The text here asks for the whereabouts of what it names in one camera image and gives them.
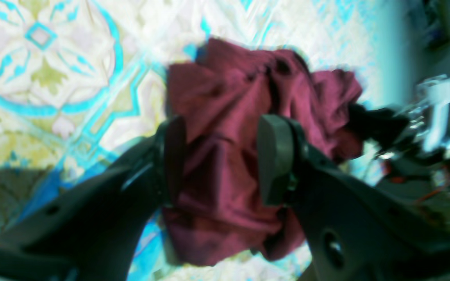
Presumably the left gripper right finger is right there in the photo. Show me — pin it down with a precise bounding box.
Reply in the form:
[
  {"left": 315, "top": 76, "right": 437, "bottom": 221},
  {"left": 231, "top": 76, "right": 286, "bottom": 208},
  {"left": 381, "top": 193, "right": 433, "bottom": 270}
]
[{"left": 257, "top": 114, "right": 450, "bottom": 281}]

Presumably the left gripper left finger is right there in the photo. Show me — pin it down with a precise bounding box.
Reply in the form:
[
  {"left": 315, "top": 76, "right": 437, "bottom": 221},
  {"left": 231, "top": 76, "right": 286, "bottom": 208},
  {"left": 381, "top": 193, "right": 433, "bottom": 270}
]
[{"left": 0, "top": 117, "right": 186, "bottom": 281}]

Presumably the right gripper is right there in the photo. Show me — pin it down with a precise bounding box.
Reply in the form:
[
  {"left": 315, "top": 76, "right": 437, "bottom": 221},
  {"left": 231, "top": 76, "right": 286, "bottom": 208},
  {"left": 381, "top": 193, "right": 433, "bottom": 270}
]
[{"left": 346, "top": 74, "right": 450, "bottom": 160}]

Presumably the dark red t-shirt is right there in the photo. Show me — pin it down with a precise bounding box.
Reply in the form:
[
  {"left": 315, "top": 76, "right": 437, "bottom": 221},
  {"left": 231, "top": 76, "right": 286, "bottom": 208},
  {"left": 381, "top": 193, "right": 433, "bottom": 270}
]
[{"left": 163, "top": 38, "right": 363, "bottom": 266}]

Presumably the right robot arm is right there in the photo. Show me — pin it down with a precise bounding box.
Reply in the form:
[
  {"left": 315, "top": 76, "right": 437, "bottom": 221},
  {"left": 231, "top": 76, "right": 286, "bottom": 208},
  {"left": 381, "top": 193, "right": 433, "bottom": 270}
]
[{"left": 349, "top": 74, "right": 450, "bottom": 231}]

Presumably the patterned tablecloth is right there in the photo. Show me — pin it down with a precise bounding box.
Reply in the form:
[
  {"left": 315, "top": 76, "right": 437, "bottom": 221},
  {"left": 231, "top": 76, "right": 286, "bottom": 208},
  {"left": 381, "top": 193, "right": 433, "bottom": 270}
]
[{"left": 0, "top": 0, "right": 405, "bottom": 281}]

